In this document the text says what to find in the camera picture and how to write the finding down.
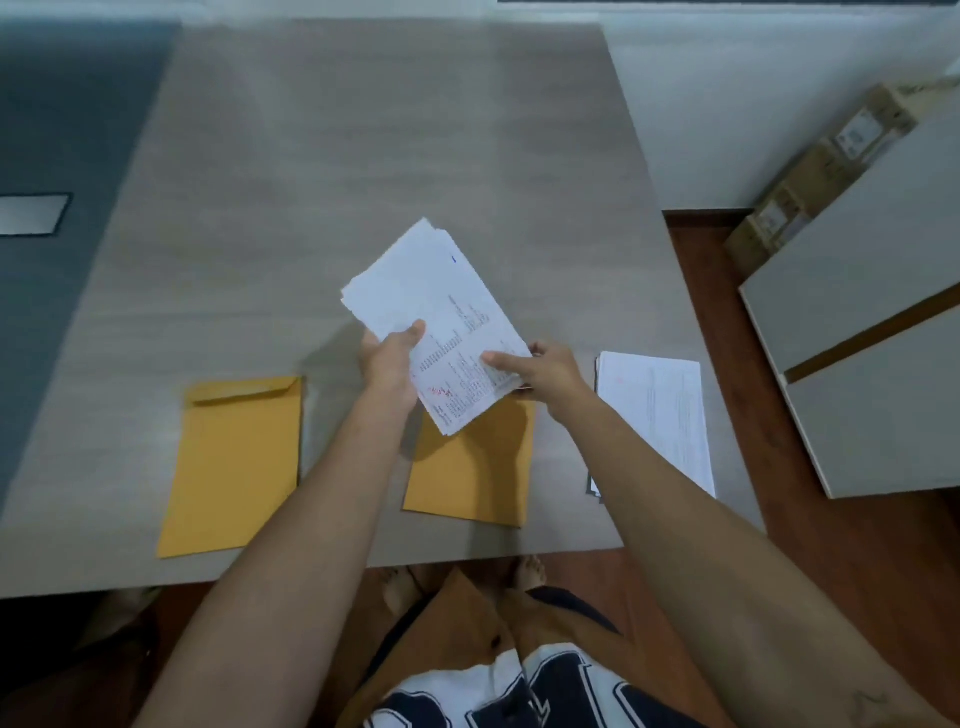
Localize white rectangular plate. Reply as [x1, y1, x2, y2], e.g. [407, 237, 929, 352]
[0, 192, 74, 238]

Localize white printed paper sheets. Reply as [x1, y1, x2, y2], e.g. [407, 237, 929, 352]
[586, 350, 718, 503]

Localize person's right forearm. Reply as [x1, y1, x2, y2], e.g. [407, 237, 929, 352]
[546, 391, 955, 728]

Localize yellow envelope with flap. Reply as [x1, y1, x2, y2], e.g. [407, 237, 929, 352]
[156, 375, 304, 561]

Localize person's right leg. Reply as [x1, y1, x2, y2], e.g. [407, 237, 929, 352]
[498, 588, 601, 665]

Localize white cabinet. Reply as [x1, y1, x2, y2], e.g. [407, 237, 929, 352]
[738, 88, 960, 501]

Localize person's right hand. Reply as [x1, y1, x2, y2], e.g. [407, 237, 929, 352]
[480, 341, 596, 423]

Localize person's left hand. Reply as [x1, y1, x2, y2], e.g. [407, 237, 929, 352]
[358, 320, 427, 414]

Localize person's foot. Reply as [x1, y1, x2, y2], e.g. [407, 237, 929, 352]
[513, 554, 549, 594]
[381, 565, 423, 618]

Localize person's right foot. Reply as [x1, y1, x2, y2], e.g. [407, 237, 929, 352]
[513, 554, 549, 594]

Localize white shirt with navy print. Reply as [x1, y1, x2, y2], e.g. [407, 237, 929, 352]
[363, 646, 708, 728]

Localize cardboard box with label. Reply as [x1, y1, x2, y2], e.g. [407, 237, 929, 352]
[831, 77, 957, 181]
[776, 137, 865, 226]
[723, 182, 816, 279]

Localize person's left foot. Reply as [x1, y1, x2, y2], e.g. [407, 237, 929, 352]
[381, 565, 423, 618]

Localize person's left forearm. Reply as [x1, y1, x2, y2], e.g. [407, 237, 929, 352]
[133, 388, 421, 728]

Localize stack of white printed papers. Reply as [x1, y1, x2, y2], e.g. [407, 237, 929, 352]
[340, 218, 534, 438]

